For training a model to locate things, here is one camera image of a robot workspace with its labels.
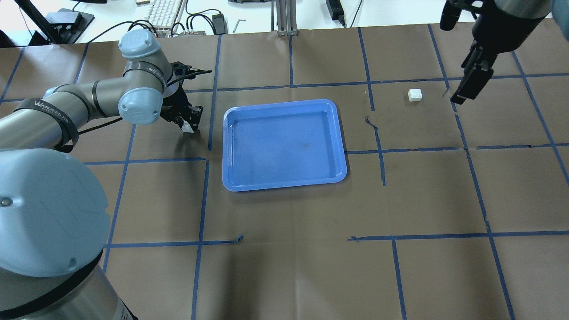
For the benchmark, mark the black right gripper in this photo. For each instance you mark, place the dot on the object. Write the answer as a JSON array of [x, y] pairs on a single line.
[[489, 29]]

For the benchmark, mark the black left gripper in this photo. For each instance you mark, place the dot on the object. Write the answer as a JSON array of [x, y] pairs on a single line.
[[174, 108]]

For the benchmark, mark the white block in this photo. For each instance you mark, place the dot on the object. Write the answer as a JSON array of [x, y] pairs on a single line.
[[187, 129]]

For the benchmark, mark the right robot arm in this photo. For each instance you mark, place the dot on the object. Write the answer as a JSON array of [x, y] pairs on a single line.
[[501, 26]]

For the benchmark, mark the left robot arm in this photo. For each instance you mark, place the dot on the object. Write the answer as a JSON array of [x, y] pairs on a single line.
[[54, 224]]

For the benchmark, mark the white block near right arm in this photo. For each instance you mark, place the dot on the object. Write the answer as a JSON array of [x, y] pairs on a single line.
[[414, 95]]

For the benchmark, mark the blue plastic tray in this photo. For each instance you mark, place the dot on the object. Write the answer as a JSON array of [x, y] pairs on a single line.
[[279, 145]]

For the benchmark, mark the white keyboard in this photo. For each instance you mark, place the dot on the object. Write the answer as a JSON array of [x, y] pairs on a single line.
[[164, 13]]

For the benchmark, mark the black monitor stand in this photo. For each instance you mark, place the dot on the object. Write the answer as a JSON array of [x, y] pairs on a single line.
[[62, 27]]

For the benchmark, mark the black power adapter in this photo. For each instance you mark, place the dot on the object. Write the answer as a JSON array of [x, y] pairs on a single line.
[[335, 9]]

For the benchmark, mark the aluminium frame post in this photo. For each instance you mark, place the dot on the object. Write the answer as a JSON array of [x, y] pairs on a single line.
[[286, 17]]

